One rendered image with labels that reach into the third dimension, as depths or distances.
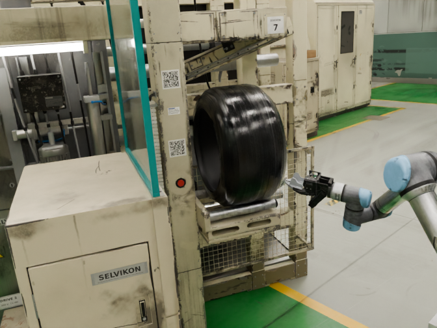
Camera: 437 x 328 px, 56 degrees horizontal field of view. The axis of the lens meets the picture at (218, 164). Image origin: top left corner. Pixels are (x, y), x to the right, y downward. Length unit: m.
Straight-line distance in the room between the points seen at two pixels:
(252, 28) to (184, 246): 1.09
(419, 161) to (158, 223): 0.87
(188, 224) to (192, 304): 0.42
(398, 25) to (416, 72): 1.48
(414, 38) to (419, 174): 11.94
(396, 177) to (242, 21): 1.07
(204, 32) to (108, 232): 1.20
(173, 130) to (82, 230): 0.78
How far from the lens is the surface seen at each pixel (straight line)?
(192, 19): 2.03
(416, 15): 13.43
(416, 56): 13.34
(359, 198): 1.75
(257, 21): 2.15
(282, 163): 1.78
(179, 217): 1.89
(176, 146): 1.78
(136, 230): 1.14
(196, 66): 2.18
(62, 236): 1.13
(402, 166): 1.46
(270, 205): 1.94
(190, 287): 2.07
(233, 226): 1.95
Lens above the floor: 1.67
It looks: 17 degrees down
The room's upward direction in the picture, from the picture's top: 4 degrees counter-clockwise
